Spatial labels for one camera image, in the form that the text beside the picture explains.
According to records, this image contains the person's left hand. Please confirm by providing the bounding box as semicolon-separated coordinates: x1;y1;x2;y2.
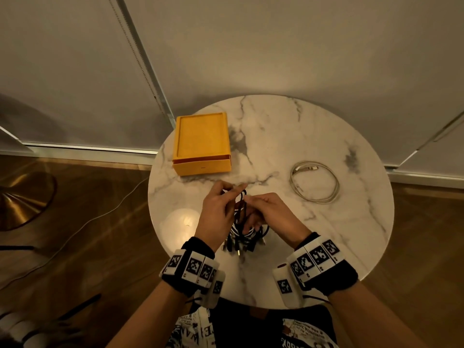
194;180;249;252

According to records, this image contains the person's right hand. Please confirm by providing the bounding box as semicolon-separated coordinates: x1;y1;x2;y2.
241;192;313;250

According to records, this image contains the short black cable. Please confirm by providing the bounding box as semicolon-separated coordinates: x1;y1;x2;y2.
221;188;249;214

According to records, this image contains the thick black cable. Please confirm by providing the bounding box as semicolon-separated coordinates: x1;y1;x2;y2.
223;239;265;256

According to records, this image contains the long black cable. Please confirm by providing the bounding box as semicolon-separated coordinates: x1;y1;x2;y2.
223;212;271;255

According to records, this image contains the beige cable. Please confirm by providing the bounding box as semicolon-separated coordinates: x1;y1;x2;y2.
289;161;341;204

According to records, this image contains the yellow box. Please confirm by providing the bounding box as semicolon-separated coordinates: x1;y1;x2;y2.
172;112;232;177

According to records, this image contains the person's left forearm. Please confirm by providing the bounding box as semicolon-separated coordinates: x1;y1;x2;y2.
107;280;189;348

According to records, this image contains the person's right forearm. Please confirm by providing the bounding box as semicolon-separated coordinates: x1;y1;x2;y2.
328;280;428;348

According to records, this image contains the black right wristband with markers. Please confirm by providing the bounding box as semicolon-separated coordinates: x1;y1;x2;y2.
286;232;359;297

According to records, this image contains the white marble table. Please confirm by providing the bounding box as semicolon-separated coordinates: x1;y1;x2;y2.
147;94;395;310

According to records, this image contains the black floor object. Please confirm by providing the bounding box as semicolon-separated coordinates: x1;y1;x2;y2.
59;293;102;321

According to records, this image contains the metal blind track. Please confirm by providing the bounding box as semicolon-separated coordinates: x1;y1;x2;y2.
398;112;464;167
107;0;177;129

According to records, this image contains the gold lamp base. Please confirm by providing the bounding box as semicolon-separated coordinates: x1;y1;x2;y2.
0;172;57;232

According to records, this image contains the white floor object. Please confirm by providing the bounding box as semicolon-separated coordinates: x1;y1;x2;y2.
0;311;84;348

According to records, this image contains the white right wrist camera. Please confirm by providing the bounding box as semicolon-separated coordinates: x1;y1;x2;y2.
272;263;305;309

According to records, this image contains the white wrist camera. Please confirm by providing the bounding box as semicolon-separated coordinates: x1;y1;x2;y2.
272;263;305;309
199;270;226;309

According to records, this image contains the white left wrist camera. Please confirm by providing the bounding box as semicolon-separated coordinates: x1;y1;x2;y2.
199;270;226;309

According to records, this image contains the black right camera cable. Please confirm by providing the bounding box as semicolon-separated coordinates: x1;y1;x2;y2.
303;294;333;305

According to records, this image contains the thin white floor cable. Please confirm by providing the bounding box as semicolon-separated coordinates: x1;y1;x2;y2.
0;177;149;290

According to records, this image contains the metal bottom rail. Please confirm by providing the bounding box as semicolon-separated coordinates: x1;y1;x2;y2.
384;166;464;189
0;126;159;165

